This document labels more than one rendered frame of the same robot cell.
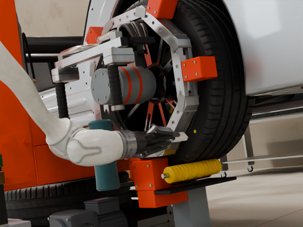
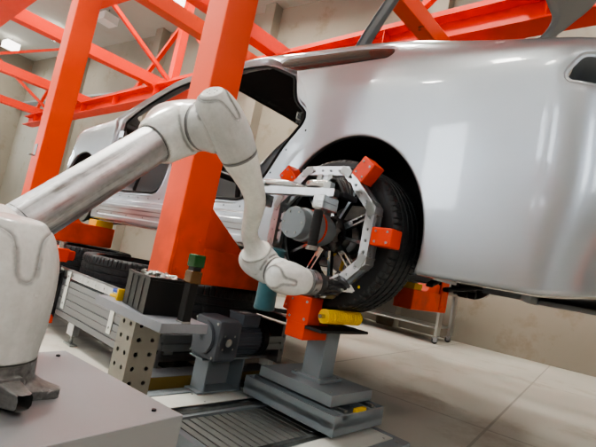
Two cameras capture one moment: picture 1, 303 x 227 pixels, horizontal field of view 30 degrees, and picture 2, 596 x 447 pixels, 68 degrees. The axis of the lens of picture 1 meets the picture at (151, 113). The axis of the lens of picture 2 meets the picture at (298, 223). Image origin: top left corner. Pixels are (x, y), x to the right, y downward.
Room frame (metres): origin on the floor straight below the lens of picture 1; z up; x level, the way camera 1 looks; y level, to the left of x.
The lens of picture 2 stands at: (0.25, 0.39, 0.69)
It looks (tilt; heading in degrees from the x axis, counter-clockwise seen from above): 5 degrees up; 352
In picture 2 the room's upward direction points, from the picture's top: 11 degrees clockwise
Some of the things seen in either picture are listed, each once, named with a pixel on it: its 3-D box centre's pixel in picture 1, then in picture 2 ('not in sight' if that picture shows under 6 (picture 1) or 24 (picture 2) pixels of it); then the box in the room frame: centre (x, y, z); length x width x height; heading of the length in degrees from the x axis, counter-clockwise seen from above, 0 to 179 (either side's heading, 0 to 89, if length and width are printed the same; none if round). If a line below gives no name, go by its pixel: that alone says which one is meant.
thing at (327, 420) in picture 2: not in sight; (312, 398); (2.18, -0.10, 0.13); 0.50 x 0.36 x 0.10; 40
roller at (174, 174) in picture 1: (193, 170); (341, 317); (2.04, -0.12, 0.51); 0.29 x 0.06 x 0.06; 130
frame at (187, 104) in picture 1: (139, 84); (319, 230); (2.07, 0.03, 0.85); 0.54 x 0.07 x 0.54; 40
